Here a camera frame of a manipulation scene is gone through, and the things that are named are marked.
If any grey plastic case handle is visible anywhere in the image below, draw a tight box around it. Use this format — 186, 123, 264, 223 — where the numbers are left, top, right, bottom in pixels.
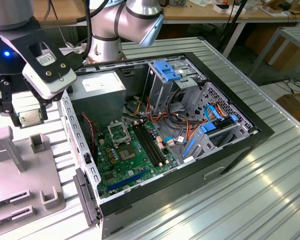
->
73, 167, 102, 228

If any power supply wire bundle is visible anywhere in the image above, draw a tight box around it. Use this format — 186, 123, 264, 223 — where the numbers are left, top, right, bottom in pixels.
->
122, 96, 171, 123

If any black camera cable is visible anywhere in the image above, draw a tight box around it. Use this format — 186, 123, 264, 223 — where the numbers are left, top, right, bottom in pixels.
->
74, 0, 111, 63

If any blue disk carrier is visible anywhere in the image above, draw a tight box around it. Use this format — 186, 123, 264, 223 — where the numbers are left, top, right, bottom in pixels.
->
199, 114, 239, 137
153, 60, 182, 83

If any brown cardboard box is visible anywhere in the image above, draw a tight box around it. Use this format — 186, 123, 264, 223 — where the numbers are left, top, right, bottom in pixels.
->
275, 91, 300, 127
244, 24, 300, 73

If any black open PC case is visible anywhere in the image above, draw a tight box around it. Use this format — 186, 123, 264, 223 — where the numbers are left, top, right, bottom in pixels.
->
49, 51, 276, 240

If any grey power supply unit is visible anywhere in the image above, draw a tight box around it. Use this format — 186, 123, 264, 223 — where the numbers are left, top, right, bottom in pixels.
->
69, 69, 127, 126

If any blue plastic latch strip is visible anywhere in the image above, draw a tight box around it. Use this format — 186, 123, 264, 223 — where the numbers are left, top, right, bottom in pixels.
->
182, 137, 197, 159

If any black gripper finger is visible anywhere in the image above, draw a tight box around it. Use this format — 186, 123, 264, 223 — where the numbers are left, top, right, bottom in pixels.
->
0, 77, 22, 129
24, 81, 50, 123

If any green motherboard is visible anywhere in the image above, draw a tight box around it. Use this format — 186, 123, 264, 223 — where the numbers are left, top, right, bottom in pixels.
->
93, 119, 181, 198

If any blue expansion slot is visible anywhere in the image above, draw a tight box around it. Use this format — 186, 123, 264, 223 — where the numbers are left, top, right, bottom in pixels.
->
106, 169, 149, 191

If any blue flat wire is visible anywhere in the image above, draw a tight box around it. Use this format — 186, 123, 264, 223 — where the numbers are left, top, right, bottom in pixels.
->
203, 104, 222, 124

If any grey parts rack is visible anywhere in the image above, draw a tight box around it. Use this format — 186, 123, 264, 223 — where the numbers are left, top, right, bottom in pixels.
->
0, 126, 67, 223

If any white flat box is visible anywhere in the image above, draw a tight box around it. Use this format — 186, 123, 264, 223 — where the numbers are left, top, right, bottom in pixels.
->
213, 3, 246, 15

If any orange yellow wire bundle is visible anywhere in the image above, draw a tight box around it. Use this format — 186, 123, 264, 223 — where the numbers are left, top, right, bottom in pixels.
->
164, 117, 208, 146

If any grey metal frame table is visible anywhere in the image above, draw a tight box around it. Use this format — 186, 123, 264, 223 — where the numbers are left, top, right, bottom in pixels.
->
248, 26, 300, 81

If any orange flat wire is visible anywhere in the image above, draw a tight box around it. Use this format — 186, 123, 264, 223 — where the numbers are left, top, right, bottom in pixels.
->
214, 103, 227, 118

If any black RAM slot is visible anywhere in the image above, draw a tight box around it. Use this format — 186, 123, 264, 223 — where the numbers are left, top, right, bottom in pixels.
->
134, 122, 161, 166
141, 121, 169, 164
131, 124, 158, 168
138, 122, 165, 165

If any grey metal disk bay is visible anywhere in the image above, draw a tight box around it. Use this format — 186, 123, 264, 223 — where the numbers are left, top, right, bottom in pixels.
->
142, 58, 208, 118
182, 119, 256, 163

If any red black twisted wire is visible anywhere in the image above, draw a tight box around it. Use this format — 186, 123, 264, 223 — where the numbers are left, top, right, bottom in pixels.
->
80, 112, 97, 151

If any long wooden desk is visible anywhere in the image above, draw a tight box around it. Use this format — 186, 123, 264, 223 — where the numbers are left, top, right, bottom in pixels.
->
32, 0, 300, 60

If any metal locking lever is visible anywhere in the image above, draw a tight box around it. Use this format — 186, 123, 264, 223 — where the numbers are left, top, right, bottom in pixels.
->
122, 115, 133, 148

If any dark RAM stick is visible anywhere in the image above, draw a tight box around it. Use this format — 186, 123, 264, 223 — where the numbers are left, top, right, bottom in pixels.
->
0, 197, 13, 210

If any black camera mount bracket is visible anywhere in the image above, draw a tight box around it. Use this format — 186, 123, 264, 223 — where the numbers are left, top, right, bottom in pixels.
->
0, 16, 84, 83

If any brown square base plate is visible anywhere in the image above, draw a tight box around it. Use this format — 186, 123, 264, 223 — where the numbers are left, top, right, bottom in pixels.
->
82, 43, 128, 65

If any brown flat cardboard piece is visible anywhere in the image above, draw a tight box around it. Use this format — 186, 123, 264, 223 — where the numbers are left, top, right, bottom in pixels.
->
258, 2, 291, 18

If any CPU socket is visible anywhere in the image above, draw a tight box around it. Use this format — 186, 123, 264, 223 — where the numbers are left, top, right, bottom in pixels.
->
117, 146, 138, 163

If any silver CPU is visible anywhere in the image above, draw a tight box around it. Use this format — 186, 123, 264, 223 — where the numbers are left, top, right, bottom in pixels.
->
18, 108, 45, 126

